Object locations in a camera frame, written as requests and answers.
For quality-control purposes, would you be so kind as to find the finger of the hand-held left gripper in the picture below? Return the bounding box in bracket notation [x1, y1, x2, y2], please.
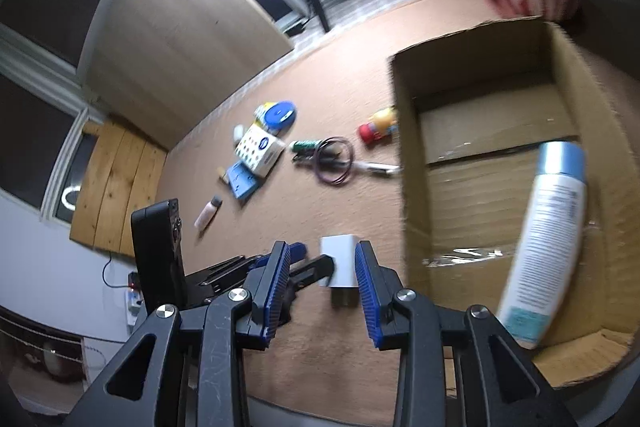
[245, 243, 307, 273]
[286, 254, 335, 293]

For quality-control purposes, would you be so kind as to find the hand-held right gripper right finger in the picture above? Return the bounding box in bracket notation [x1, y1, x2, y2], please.
[354, 241, 581, 427]

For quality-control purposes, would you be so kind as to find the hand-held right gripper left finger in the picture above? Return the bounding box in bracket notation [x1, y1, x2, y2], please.
[62, 241, 292, 427]

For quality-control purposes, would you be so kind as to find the white charger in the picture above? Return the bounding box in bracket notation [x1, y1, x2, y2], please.
[320, 234, 362, 308]

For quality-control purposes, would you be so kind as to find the small pink bottle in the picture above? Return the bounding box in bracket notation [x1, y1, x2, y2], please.
[194, 195, 223, 230]

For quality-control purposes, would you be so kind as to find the blue phone stand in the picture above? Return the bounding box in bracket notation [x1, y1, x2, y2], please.
[226, 161, 261, 202]

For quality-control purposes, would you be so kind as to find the white box with blue dots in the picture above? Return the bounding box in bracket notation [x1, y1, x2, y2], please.
[235, 125, 287, 178]

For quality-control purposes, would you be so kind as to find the cardboard box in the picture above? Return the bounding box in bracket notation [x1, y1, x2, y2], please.
[389, 16, 636, 388]

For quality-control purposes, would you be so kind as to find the white bottle with blue cap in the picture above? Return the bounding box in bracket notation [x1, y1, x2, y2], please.
[497, 141, 587, 350]

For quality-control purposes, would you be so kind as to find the white power strip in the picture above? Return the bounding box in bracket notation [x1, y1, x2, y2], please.
[125, 272, 146, 328]

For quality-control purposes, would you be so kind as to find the pine wood panel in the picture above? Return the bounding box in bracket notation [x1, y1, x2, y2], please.
[70, 119, 168, 255]

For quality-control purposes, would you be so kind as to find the white pen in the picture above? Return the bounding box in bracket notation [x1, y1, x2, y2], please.
[350, 161, 401, 175]

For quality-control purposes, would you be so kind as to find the yellow and blue packet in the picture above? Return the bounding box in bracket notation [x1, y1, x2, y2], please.
[254, 103, 281, 128]

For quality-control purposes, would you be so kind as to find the red and yellow toy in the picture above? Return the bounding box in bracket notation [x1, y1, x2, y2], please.
[357, 107, 399, 146]

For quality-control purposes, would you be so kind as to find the large beige wooden board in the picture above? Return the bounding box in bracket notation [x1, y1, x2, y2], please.
[77, 0, 296, 150]

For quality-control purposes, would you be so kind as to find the black power adapter with cable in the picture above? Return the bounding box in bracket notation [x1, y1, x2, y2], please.
[102, 254, 133, 290]

